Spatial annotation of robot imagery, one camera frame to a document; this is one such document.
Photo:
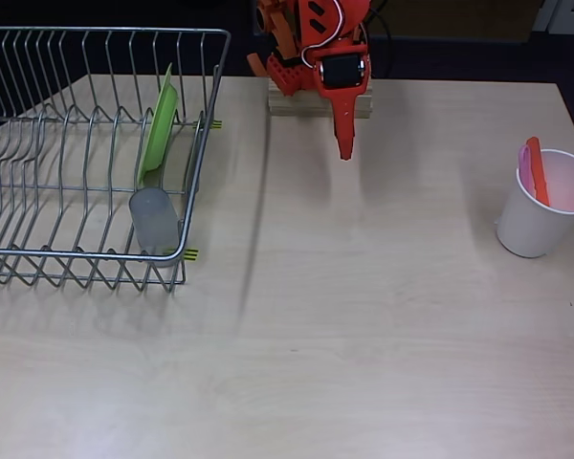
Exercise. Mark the orange-red robot arm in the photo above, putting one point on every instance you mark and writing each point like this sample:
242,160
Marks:
315,19

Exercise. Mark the translucent grey plastic cup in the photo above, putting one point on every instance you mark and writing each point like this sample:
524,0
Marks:
150,220

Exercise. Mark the orange plastic knife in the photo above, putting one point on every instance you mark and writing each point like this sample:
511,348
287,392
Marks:
537,167

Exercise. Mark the yellow black striped tape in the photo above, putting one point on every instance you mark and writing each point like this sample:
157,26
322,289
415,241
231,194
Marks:
217,125
192,255

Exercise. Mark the orange table clamp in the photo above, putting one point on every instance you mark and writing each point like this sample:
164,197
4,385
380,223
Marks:
257,66

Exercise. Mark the green plastic plate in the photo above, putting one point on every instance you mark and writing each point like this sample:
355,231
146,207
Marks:
158,129

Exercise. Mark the pink plastic fork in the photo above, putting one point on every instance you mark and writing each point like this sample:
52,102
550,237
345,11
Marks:
523,165

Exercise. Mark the orange-red gripper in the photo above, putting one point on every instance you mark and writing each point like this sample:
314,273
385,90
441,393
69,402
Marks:
342,72

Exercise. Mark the wooden base block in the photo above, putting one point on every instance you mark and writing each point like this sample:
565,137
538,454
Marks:
296,107

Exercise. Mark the white paper cup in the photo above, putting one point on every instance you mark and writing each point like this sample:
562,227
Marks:
526,229

